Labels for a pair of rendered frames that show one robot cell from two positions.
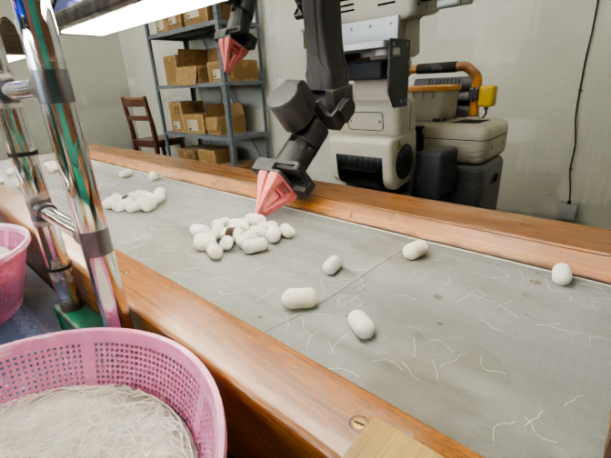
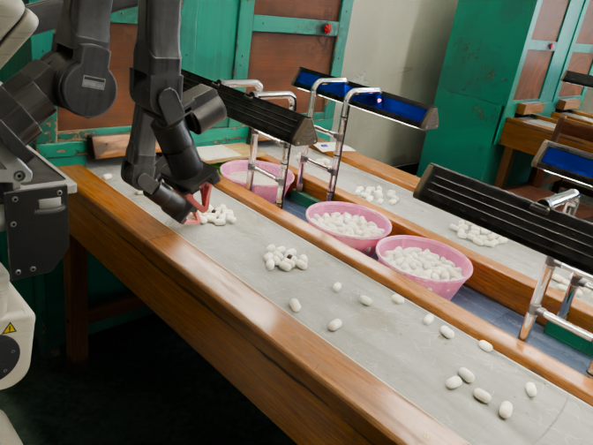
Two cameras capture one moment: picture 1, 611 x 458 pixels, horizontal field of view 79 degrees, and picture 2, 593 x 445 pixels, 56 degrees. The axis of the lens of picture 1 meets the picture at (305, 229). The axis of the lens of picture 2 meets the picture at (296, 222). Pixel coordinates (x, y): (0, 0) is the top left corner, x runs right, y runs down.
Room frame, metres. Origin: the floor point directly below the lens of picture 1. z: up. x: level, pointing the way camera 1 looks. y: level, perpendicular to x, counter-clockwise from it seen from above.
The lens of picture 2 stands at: (2.00, 0.37, 1.41)
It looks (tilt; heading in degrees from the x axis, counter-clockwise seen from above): 24 degrees down; 181
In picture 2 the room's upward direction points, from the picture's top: 9 degrees clockwise
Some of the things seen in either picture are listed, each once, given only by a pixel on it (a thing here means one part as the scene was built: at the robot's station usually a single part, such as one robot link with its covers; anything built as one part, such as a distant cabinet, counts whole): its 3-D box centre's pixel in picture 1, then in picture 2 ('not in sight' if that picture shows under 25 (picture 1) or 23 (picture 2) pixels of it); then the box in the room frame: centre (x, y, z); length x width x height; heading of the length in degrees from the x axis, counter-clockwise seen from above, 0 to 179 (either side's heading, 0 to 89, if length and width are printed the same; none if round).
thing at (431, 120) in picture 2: not in sight; (359, 94); (0.04, 0.50, 1.08); 0.62 x 0.08 x 0.07; 48
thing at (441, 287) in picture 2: not in sight; (420, 271); (0.62, 0.72, 0.72); 0.27 x 0.27 x 0.10
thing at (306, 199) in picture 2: not in sight; (336, 147); (0.10, 0.45, 0.90); 0.20 x 0.19 x 0.45; 48
